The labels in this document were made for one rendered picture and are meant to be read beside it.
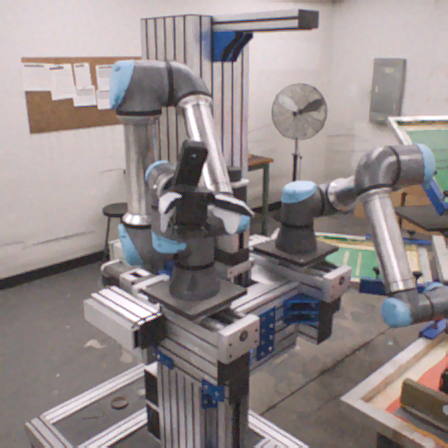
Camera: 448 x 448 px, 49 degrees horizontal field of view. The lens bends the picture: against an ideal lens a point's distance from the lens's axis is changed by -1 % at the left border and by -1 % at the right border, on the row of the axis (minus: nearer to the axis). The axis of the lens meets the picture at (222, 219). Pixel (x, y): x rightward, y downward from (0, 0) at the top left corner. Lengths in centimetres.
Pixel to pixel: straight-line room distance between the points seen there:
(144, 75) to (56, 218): 355
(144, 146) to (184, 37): 41
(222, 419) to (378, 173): 109
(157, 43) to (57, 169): 310
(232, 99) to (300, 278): 65
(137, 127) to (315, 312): 89
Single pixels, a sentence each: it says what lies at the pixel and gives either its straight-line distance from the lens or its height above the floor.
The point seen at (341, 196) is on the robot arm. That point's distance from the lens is 170.
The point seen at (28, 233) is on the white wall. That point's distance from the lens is 464.
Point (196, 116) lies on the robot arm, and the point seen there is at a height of 177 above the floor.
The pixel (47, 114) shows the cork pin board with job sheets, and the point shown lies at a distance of 452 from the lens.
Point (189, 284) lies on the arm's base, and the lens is 140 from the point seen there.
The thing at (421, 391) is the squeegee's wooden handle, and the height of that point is 105.
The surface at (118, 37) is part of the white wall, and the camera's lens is 485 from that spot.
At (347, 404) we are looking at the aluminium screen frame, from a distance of 152.
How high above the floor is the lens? 191
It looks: 18 degrees down
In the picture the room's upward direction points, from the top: straight up
